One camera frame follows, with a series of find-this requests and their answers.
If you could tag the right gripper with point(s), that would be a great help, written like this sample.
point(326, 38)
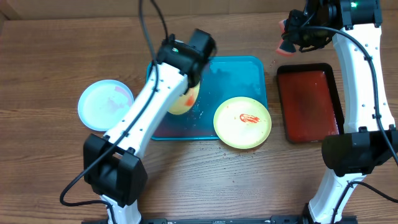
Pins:
point(291, 34)

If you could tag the red and black sponge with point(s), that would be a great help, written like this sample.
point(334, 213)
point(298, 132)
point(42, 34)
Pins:
point(285, 48)

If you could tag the green plate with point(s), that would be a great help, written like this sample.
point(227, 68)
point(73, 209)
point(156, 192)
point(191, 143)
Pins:
point(185, 102)
point(242, 122)

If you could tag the light blue plate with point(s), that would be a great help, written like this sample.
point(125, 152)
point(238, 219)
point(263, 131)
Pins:
point(103, 104)

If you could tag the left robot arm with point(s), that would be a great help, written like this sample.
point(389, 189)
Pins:
point(113, 163)

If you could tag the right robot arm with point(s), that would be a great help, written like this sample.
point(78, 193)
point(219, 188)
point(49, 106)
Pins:
point(369, 135)

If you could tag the teal plastic tray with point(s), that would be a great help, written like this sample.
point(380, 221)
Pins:
point(223, 78)

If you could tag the black tray with red liquid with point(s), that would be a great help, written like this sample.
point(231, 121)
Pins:
point(310, 103)

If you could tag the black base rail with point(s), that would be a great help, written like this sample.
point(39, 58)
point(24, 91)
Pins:
point(275, 219)

